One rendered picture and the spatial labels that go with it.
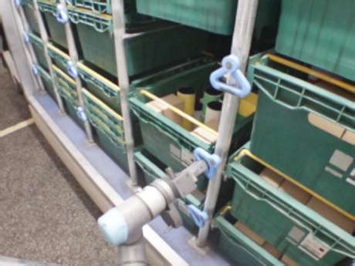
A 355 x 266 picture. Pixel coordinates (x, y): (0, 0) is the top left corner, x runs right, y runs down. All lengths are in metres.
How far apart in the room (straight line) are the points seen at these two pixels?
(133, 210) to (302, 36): 0.49
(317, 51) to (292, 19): 0.07
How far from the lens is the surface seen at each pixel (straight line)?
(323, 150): 0.54
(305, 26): 0.48
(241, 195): 0.74
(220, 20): 0.57
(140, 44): 0.98
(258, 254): 0.85
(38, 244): 2.01
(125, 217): 0.55
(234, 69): 0.49
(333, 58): 0.48
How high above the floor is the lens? 1.62
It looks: 38 degrees down
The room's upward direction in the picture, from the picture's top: 3 degrees clockwise
